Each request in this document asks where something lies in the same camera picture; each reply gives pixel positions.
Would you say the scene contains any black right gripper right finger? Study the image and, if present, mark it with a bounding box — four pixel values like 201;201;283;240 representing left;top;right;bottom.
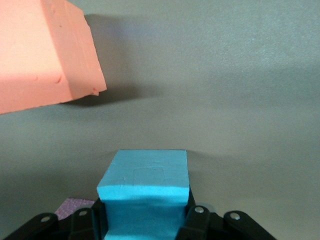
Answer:
176;187;275;240

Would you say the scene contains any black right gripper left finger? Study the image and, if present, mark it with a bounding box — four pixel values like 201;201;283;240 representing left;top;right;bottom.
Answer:
2;198;110;240

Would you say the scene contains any pink foam cube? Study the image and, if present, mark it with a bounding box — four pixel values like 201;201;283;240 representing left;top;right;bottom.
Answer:
54;198;96;221

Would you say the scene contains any light blue foam cube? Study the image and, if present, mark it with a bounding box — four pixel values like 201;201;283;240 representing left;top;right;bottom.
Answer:
96;149;190;240

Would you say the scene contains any orange foam cube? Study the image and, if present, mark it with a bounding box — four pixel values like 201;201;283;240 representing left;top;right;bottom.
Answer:
0;0;108;115

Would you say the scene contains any brown table cover sheet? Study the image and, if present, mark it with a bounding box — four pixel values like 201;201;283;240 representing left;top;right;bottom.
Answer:
0;0;320;240

